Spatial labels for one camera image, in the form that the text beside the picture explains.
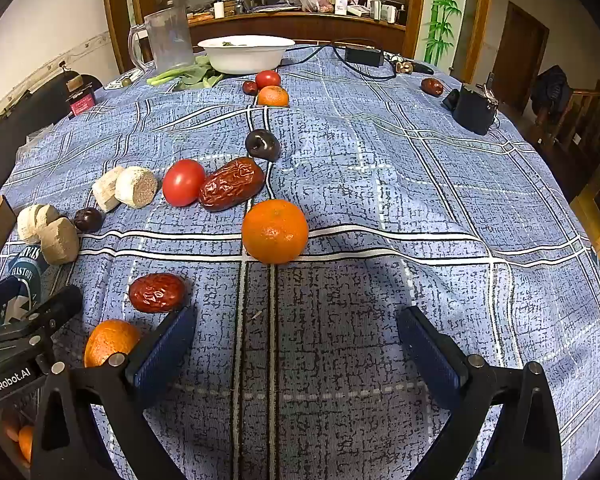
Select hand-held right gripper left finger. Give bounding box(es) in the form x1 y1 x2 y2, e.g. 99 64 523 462
30 306 199 480

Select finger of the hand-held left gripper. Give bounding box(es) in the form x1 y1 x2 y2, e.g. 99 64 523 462
10 285 84 339

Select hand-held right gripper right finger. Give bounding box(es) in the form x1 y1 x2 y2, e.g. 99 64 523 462
396 306 564 480

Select dark purple plum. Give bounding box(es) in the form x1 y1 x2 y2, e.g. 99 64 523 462
74 207 104 234
245 129 281 162

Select large wrinkled red date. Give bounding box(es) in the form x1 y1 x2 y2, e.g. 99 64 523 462
198 157 266 212

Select blue plaid tablecloth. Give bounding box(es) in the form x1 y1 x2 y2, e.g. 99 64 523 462
0 45 600 480

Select black leather sofa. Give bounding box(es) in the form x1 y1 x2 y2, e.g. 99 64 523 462
0 74 105 201

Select dark jar with pink label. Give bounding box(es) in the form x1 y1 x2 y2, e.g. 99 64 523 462
66 75 97 120

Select black case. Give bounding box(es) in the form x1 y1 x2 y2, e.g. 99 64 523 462
452 85 500 136

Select metal keys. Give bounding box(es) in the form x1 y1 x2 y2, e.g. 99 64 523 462
480 72 501 106

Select green leafy vegetable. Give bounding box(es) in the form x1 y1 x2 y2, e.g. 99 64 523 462
146 55 226 92

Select wooden railing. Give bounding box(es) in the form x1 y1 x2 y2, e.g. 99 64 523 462
540 80 600 171

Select chair with dark jacket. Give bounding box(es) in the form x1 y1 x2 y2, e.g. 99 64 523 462
530 65 576 126

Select clear glass pitcher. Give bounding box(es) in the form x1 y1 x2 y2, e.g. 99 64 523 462
128 6 197 72

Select wooden framed glass partition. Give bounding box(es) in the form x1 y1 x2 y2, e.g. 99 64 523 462
101 0 496 76

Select white bowl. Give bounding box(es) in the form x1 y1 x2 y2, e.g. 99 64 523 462
198 35 296 74

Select black power adapter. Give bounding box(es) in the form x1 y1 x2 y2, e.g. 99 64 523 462
344 46 385 67

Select brown wooden door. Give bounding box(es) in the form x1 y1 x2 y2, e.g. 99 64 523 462
490 2 551 111

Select black cable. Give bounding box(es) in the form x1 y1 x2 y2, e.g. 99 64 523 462
280 42 398 81

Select bamboo wall decal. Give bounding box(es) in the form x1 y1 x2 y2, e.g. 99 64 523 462
422 0 466 68

